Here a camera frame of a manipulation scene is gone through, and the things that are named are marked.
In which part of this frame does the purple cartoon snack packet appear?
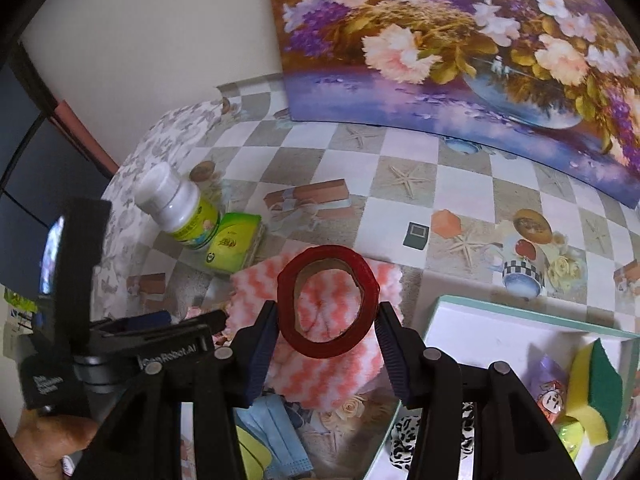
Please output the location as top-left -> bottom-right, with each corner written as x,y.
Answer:
525,354 -> 568,425

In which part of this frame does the green yellow sponge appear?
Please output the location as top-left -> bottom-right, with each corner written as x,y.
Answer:
565,338 -> 623,446

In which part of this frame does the red tape roll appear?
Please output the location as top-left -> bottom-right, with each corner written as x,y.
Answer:
277,245 -> 380,360

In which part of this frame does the green tissue pack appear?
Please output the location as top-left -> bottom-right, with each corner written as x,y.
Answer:
205,211 -> 264,274

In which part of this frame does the light blue face mask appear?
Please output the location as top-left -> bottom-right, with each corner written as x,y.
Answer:
235,394 -> 314,479

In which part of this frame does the black white leopard scrunchie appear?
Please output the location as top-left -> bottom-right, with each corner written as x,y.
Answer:
390,402 -> 475,479

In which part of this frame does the person's left hand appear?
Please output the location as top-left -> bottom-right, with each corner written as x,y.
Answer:
13,410 -> 99,480

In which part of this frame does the white tray teal rim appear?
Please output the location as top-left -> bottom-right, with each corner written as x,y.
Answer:
367,296 -> 639,479

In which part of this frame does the white pill bottle green label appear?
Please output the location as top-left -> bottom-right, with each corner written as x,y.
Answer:
134,162 -> 220,250

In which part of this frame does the patterned tablecloth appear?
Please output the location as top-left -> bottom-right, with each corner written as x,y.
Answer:
92,75 -> 639,337

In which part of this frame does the floral canvas painting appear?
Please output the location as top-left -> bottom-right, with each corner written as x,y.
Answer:
271,0 -> 639,207

